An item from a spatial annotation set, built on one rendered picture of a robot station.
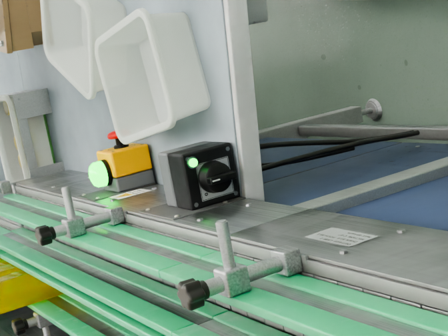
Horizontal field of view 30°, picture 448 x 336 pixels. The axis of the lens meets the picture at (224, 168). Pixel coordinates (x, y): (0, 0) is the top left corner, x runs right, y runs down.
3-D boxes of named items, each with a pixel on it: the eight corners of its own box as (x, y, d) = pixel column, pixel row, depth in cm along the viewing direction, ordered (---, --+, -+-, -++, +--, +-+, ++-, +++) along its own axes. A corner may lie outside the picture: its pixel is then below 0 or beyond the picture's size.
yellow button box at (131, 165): (141, 180, 149) (103, 190, 145) (133, 139, 148) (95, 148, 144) (158, 183, 143) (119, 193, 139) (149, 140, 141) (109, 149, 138)
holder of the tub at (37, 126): (49, 202, 202) (18, 211, 198) (25, 90, 198) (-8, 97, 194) (73, 209, 187) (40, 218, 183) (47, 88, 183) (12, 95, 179)
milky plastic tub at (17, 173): (43, 181, 201) (7, 190, 197) (22, 89, 198) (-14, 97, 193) (67, 187, 186) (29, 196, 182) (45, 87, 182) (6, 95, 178)
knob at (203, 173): (229, 188, 117) (241, 190, 114) (201, 196, 114) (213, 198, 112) (223, 157, 116) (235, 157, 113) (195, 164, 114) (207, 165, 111)
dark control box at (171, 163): (217, 191, 125) (167, 206, 121) (207, 139, 124) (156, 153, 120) (245, 196, 118) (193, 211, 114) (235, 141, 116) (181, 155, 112)
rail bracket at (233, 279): (289, 266, 87) (176, 306, 81) (277, 198, 86) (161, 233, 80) (311, 272, 84) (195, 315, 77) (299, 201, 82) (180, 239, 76)
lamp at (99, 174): (105, 184, 144) (88, 188, 143) (99, 159, 143) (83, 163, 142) (114, 186, 140) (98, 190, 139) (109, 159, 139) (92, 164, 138)
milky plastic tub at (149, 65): (139, 33, 138) (90, 42, 134) (197, -5, 119) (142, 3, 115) (166, 135, 139) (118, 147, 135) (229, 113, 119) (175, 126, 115)
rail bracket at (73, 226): (119, 219, 127) (35, 244, 121) (109, 173, 126) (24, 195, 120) (130, 223, 124) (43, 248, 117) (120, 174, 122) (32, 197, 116)
